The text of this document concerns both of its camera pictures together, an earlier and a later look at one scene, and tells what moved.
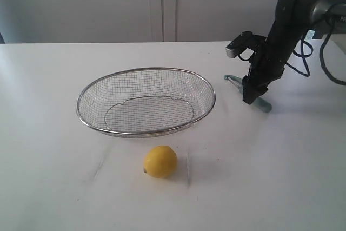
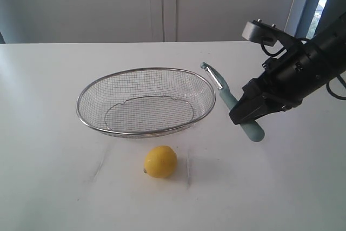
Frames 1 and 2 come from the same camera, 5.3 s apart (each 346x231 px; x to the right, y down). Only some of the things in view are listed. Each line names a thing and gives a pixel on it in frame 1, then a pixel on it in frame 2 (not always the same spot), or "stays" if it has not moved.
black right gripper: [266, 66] → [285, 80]
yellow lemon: [160, 162] stays
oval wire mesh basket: [144, 101] stays
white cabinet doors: [53, 7] stays
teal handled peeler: [259, 102] → [252, 128]
